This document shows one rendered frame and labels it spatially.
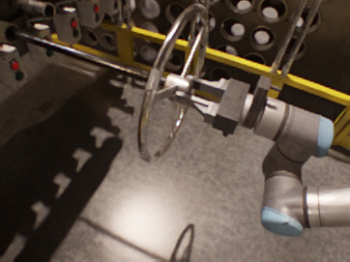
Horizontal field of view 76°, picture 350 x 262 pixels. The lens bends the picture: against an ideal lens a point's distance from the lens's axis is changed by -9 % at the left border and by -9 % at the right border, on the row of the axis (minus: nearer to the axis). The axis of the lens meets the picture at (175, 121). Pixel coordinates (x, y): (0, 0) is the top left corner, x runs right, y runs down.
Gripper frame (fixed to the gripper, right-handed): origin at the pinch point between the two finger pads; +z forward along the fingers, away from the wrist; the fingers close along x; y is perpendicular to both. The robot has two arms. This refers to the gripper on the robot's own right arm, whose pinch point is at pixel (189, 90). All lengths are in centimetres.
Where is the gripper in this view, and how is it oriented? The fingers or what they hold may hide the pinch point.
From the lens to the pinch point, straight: 58.4
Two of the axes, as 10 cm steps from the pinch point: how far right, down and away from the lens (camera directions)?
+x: 3.9, -6.8, 6.2
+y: -0.7, 6.4, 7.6
